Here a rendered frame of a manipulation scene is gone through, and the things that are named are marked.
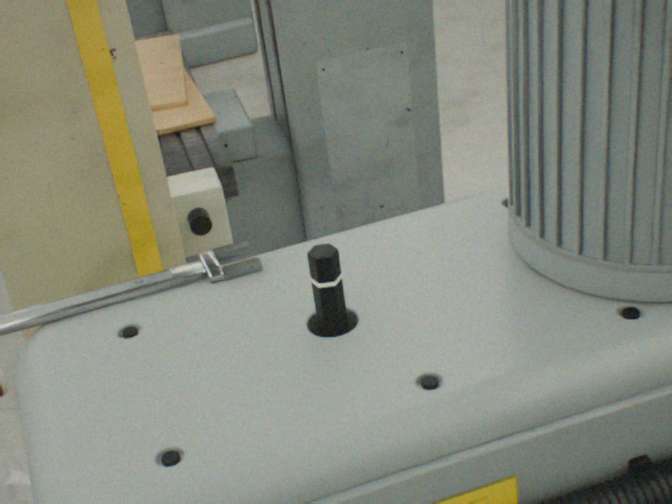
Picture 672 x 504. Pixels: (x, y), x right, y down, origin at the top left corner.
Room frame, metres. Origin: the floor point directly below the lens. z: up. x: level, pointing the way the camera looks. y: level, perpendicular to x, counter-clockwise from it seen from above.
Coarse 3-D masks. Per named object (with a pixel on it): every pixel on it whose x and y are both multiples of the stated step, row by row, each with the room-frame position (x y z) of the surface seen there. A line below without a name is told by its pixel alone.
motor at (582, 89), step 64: (512, 0) 0.68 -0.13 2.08; (576, 0) 0.63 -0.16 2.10; (640, 0) 0.60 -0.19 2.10; (512, 64) 0.68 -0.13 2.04; (576, 64) 0.62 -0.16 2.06; (640, 64) 0.60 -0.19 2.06; (512, 128) 0.68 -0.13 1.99; (576, 128) 0.62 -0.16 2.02; (640, 128) 0.60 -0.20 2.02; (512, 192) 0.69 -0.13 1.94; (576, 192) 0.62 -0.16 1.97; (640, 192) 0.60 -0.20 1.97; (576, 256) 0.62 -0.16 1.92; (640, 256) 0.60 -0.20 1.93
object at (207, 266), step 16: (208, 256) 0.72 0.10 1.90; (224, 256) 0.72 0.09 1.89; (160, 272) 0.71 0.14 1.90; (176, 272) 0.70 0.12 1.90; (192, 272) 0.70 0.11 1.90; (208, 272) 0.70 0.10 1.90; (224, 272) 0.70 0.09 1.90; (240, 272) 0.70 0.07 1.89; (112, 288) 0.69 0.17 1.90; (128, 288) 0.69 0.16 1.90; (144, 288) 0.69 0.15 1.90; (160, 288) 0.69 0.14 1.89; (48, 304) 0.68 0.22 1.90; (64, 304) 0.68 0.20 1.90; (80, 304) 0.68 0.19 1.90; (96, 304) 0.68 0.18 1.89; (112, 304) 0.68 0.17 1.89; (0, 320) 0.67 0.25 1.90; (16, 320) 0.67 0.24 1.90; (32, 320) 0.67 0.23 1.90; (48, 320) 0.67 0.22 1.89
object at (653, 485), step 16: (640, 464) 0.53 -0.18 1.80; (656, 464) 0.53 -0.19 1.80; (608, 480) 0.52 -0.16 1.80; (624, 480) 0.52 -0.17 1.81; (640, 480) 0.52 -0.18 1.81; (656, 480) 0.52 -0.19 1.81; (560, 496) 0.51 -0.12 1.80; (576, 496) 0.51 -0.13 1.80; (592, 496) 0.51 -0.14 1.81; (608, 496) 0.51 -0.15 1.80; (624, 496) 0.51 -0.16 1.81; (640, 496) 0.51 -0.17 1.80; (656, 496) 0.51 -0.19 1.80
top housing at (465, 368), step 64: (256, 256) 0.73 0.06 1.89; (384, 256) 0.70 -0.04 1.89; (448, 256) 0.69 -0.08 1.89; (512, 256) 0.68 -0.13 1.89; (64, 320) 0.67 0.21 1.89; (128, 320) 0.66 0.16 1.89; (192, 320) 0.65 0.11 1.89; (256, 320) 0.64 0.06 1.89; (384, 320) 0.62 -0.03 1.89; (448, 320) 0.61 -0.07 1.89; (512, 320) 0.60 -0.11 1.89; (576, 320) 0.59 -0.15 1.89; (640, 320) 0.58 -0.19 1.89; (64, 384) 0.59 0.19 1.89; (128, 384) 0.58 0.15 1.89; (192, 384) 0.57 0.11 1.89; (256, 384) 0.56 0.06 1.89; (320, 384) 0.55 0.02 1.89; (384, 384) 0.55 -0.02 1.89; (448, 384) 0.54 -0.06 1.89; (512, 384) 0.53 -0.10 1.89; (576, 384) 0.53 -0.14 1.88; (640, 384) 0.54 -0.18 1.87; (64, 448) 0.53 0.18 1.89; (128, 448) 0.52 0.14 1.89; (192, 448) 0.51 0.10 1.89; (256, 448) 0.50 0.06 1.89; (320, 448) 0.50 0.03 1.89; (384, 448) 0.50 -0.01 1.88; (448, 448) 0.51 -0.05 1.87; (512, 448) 0.52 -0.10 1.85; (576, 448) 0.53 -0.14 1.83; (640, 448) 0.54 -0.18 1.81
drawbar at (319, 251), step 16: (320, 256) 0.62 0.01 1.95; (336, 256) 0.62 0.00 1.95; (320, 272) 0.61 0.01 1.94; (336, 272) 0.62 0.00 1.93; (320, 288) 0.61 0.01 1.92; (336, 288) 0.61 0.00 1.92; (320, 304) 0.62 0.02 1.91; (336, 304) 0.61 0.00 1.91; (320, 320) 0.62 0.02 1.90; (336, 320) 0.61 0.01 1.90; (320, 336) 0.62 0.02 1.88; (336, 336) 0.61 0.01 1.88
